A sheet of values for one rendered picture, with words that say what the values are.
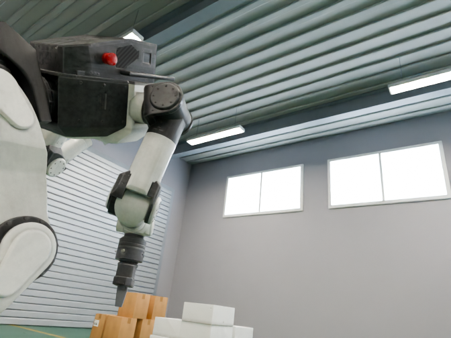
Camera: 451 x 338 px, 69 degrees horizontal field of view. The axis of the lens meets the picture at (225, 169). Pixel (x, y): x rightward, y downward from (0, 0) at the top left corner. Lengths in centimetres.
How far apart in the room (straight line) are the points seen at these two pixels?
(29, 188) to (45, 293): 539
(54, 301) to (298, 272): 413
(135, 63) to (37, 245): 55
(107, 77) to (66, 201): 544
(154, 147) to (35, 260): 37
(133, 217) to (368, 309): 529
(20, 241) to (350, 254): 565
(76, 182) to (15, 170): 563
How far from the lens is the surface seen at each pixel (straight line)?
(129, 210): 90
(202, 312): 362
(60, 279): 632
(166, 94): 90
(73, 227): 638
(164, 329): 397
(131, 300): 475
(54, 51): 96
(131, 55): 102
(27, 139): 85
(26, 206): 86
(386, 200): 618
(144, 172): 87
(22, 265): 80
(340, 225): 627
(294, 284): 638
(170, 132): 91
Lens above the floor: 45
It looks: 24 degrees up
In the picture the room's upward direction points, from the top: 7 degrees clockwise
